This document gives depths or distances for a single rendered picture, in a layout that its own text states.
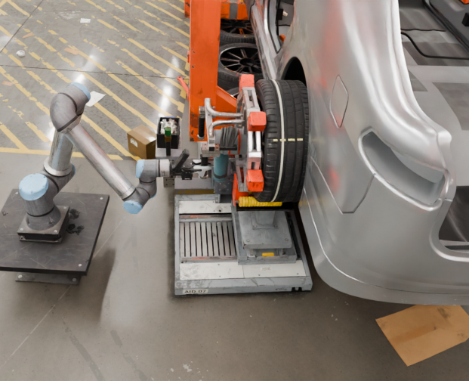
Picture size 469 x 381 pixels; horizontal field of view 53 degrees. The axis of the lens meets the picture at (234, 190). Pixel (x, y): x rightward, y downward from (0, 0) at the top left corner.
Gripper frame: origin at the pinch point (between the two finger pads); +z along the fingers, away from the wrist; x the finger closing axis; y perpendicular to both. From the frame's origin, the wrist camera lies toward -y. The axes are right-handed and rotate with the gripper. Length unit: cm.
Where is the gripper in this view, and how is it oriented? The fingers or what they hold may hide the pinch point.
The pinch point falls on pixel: (208, 165)
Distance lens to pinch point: 241.0
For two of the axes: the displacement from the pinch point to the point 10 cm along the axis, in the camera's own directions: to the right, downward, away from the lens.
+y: -0.7, 7.3, 6.8
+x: 1.0, 6.9, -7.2
